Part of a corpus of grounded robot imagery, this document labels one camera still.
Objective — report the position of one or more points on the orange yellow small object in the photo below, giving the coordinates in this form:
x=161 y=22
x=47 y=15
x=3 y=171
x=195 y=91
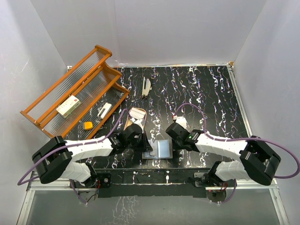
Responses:
x=88 y=125

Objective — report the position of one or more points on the black right arm base motor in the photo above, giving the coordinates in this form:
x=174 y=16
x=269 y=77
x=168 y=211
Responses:
x=206 y=180

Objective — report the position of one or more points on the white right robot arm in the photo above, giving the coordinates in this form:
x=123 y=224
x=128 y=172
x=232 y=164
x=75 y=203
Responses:
x=251 y=159

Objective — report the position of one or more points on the stack of white cards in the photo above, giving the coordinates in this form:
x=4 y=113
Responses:
x=137 y=113

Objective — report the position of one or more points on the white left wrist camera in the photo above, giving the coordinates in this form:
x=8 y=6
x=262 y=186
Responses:
x=139 y=122

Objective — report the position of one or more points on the white box on rack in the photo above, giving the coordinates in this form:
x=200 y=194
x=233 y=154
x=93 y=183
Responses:
x=68 y=106

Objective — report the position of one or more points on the white stapler near rack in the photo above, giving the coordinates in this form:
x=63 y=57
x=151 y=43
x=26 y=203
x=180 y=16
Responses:
x=104 y=110

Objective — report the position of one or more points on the white printed card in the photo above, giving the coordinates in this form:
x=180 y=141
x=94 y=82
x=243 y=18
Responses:
x=150 y=154

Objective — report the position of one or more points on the orange wooden rack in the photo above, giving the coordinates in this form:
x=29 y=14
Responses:
x=94 y=83

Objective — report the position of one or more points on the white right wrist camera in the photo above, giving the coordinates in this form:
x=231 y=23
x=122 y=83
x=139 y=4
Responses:
x=181 y=120

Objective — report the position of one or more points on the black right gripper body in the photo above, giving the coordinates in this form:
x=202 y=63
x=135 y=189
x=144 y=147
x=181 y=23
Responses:
x=177 y=145

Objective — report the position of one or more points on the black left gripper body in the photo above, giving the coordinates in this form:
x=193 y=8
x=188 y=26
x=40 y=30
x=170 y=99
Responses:
x=139 y=145

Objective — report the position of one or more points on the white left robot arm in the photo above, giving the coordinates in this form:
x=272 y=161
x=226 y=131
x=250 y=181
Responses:
x=61 y=158

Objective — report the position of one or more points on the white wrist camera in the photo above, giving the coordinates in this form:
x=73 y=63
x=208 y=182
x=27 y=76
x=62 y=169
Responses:
x=139 y=122
x=181 y=120

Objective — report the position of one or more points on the beige oval plastic tray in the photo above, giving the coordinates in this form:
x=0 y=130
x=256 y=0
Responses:
x=129 y=122

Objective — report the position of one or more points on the white stapler on table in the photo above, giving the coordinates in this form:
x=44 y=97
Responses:
x=146 y=87

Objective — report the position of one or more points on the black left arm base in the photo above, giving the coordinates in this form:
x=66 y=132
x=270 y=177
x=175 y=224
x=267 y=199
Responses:
x=98 y=181

